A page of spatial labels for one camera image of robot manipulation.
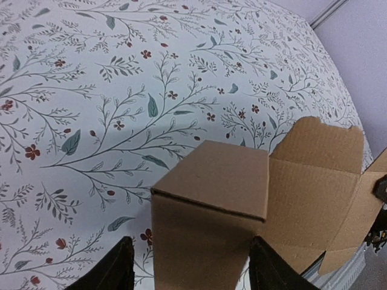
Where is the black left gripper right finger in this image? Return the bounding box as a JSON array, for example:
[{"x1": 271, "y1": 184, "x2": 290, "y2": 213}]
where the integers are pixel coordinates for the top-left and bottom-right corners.
[{"x1": 249, "y1": 236, "x2": 317, "y2": 290}]

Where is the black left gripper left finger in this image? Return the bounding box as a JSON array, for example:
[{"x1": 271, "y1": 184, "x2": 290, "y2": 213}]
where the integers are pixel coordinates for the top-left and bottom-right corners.
[{"x1": 66, "y1": 236, "x2": 135, "y2": 290}]

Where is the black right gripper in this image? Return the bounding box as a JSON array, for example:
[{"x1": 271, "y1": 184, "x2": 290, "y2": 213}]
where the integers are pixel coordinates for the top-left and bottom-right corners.
[{"x1": 364, "y1": 175, "x2": 386, "y2": 253}]

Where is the brown cardboard box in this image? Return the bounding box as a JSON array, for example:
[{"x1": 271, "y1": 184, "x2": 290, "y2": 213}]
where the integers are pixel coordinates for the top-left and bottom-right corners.
[{"x1": 151, "y1": 117, "x2": 386, "y2": 289}]

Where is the floral patterned table mat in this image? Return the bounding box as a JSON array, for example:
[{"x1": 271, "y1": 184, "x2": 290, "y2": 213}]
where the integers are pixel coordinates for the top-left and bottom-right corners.
[{"x1": 1, "y1": 1, "x2": 361, "y2": 289}]

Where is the aluminium front rail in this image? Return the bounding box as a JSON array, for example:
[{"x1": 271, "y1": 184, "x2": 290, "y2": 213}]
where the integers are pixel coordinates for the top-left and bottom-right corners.
[{"x1": 302, "y1": 243, "x2": 368, "y2": 290}]

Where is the right aluminium frame post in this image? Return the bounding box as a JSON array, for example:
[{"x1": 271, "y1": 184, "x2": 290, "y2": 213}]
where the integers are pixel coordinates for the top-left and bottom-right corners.
[{"x1": 309, "y1": 0, "x2": 348, "y2": 30}]

